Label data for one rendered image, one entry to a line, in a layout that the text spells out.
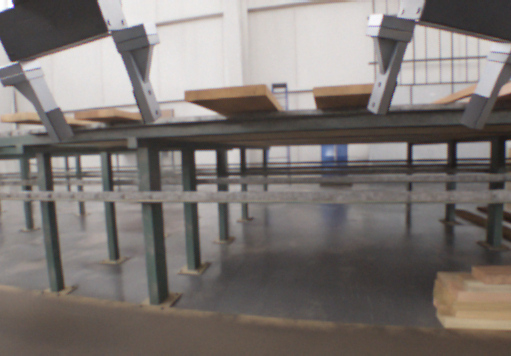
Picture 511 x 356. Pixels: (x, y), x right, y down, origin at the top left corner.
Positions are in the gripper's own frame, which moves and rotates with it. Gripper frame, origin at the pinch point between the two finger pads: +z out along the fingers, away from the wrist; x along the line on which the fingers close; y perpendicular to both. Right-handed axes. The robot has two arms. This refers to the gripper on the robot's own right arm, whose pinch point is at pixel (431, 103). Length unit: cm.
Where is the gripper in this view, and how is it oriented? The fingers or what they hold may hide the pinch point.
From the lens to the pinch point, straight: 41.1
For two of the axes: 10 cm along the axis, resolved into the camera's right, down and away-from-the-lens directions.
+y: 0.6, 4.7, -8.8
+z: -1.3, 8.8, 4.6
